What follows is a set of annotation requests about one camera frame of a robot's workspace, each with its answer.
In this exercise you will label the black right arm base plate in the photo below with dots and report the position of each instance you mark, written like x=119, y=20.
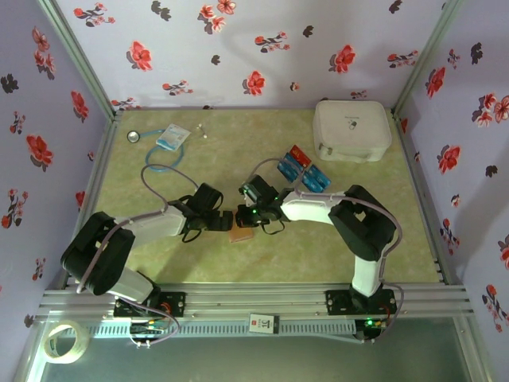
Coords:
x=338, y=302

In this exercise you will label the aluminium side rail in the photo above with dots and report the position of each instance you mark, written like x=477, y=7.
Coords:
x=101, y=159
x=423, y=199

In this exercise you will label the clear tape roll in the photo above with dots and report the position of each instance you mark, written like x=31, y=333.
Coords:
x=49, y=346

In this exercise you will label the white zipped medical pouch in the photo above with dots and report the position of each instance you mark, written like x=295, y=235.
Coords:
x=350, y=127

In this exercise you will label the blue stethoscope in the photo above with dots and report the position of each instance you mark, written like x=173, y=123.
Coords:
x=134, y=137

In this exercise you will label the aluminium corner post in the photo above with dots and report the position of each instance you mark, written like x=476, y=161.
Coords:
x=426, y=55
x=81, y=55

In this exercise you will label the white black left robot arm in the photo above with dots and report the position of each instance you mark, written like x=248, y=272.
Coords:
x=155, y=224

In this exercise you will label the long aluminium base rail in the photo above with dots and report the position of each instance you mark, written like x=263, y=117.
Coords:
x=254, y=300

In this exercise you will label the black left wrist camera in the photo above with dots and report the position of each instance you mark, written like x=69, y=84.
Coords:
x=208, y=197

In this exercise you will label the white blue surgical mask packet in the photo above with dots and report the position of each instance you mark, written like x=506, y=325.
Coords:
x=173, y=137

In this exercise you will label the blue credit card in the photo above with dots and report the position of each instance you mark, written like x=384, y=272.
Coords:
x=290, y=169
x=316, y=178

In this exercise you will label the red credit card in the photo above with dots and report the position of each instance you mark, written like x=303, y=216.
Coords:
x=300, y=154

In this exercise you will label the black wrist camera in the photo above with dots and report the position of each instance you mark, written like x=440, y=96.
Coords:
x=258, y=189
x=208, y=197

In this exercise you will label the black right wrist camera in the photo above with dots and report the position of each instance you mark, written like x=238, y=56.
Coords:
x=258, y=189

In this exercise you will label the pile of red blue packets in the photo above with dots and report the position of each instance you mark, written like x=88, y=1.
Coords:
x=303, y=165

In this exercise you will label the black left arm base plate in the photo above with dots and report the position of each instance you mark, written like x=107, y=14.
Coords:
x=175, y=304

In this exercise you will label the red white label tag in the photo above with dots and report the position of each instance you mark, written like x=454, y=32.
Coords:
x=263, y=323

